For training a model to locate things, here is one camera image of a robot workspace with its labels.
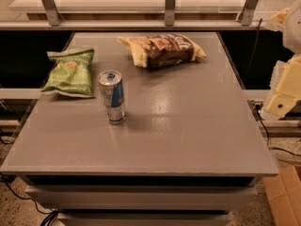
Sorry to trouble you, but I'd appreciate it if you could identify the Red Bull can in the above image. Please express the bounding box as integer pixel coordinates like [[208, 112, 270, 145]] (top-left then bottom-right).
[[98, 70, 125, 123]]

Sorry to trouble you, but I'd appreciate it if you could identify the yellow brown snack bag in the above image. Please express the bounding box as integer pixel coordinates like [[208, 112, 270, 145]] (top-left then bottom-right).
[[117, 34, 206, 69]]

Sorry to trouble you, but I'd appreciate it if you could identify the black cable right side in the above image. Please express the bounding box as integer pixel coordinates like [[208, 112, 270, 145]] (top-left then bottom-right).
[[244, 17, 301, 158]]

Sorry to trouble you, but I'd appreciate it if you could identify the cardboard box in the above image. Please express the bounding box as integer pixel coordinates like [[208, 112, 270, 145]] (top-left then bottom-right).
[[263, 166, 301, 226]]

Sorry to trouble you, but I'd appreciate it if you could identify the black cable left floor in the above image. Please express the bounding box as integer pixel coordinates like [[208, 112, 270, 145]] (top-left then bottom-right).
[[0, 172, 60, 226]]

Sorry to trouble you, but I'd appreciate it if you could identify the green chip bag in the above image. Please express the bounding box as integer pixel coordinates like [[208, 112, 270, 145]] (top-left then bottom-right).
[[41, 48, 94, 98]]

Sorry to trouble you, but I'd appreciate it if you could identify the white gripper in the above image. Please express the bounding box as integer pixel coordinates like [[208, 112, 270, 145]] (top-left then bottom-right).
[[262, 0, 301, 120]]

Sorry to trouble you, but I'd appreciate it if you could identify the grey table cabinet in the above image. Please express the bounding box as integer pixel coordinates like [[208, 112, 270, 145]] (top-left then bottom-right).
[[1, 32, 278, 226]]

